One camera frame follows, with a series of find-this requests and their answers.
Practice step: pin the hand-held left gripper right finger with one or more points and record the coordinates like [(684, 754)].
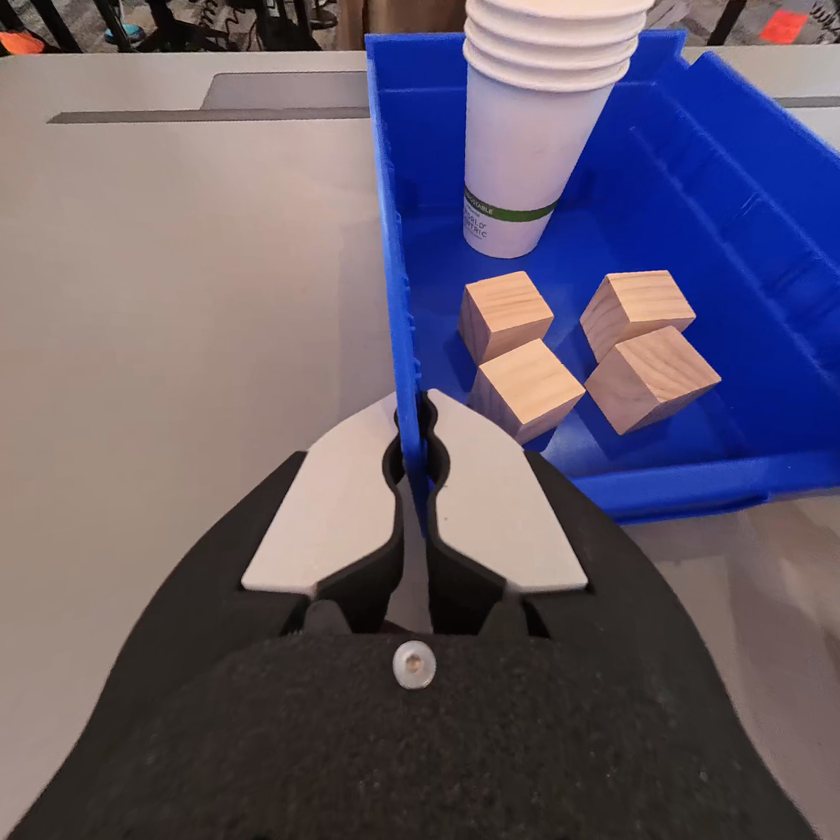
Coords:
[(499, 512)]

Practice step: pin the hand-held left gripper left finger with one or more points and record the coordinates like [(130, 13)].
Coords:
[(328, 512)]

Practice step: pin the wooden cube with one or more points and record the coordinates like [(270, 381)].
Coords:
[(505, 315), (525, 387), (636, 308), (649, 380)]

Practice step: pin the blue plastic bin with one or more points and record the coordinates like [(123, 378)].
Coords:
[(722, 197)]

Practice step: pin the white paper cup green band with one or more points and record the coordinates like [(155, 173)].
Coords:
[(518, 164)]

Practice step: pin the tan cloth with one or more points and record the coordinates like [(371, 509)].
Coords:
[(394, 19)]

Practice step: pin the orange floor marker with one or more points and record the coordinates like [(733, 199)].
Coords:
[(784, 26), (19, 43)]

